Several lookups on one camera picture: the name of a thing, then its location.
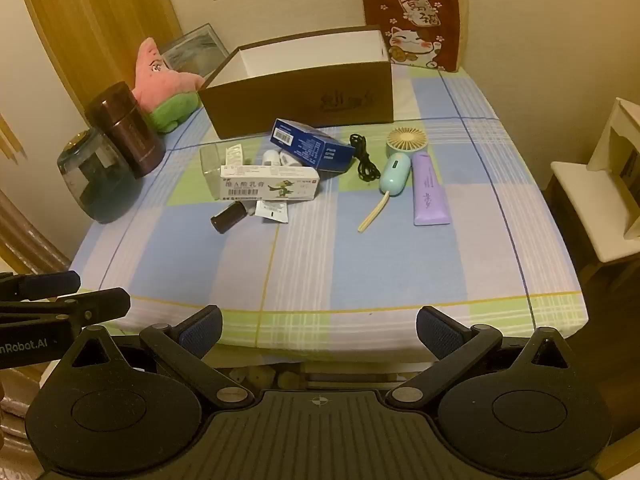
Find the brown cardboard box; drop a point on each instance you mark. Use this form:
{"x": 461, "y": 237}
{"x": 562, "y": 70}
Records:
{"x": 300, "y": 95}

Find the purple tube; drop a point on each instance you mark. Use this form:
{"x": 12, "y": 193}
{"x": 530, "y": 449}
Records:
{"x": 430, "y": 190}

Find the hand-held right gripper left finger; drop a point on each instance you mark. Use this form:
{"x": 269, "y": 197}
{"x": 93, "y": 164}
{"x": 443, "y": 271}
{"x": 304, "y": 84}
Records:
{"x": 205, "y": 330}

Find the small dark brown bottle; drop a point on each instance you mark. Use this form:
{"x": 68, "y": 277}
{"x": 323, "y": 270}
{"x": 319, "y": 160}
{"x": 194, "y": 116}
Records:
{"x": 227, "y": 217}

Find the white wooden chair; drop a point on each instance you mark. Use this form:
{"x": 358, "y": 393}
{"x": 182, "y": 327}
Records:
{"x": 585, "y": 200}

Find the clear plastic container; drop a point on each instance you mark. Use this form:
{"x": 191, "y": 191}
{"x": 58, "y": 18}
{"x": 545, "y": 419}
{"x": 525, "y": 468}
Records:
{"x": 212, "y": 160}

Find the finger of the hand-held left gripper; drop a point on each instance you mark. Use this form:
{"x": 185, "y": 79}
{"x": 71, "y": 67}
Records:
{"x": 100, "y": 307}
{"x": 45, "y": 285}

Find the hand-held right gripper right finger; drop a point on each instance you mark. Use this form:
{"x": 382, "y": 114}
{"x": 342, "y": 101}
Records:
{"x": 437, "y": 332}

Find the small white bottle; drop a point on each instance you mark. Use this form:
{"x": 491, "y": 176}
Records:
{"x": 271, "y": 157}
{"x": 289, "y": 160}

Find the mint green handheld fan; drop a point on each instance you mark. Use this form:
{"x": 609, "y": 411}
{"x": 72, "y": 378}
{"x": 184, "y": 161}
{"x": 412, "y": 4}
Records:
{"x": 395, "y": 175}

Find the blue medicine box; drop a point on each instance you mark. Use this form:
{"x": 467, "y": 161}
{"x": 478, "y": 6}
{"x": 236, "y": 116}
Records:
{"x": 305, "y": 145}

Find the grey glass jar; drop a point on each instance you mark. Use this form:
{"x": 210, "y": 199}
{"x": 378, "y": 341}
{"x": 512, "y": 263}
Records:
{"x": 100, "y": 190}

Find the white sachet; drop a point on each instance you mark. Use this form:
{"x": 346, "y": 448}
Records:
{"x": 272, "y": 211}

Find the brown metal thermos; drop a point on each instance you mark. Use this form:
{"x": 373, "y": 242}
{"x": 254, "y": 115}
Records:
{"x": 130, "y": 130}

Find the clear acrylic picture frame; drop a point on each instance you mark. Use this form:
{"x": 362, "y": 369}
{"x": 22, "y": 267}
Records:
{"x": 195, "y": 50}

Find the white ointment box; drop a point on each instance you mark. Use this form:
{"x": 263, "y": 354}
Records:
{"x": 260, "y": 185}

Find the wooden door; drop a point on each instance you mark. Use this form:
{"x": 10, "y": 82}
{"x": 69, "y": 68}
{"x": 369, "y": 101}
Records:
{"x": 90, "y": 10}

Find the pink starfish plush toy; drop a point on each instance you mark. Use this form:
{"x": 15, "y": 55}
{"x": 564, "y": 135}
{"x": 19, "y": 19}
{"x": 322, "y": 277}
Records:
{"x": 150, "y": 75}

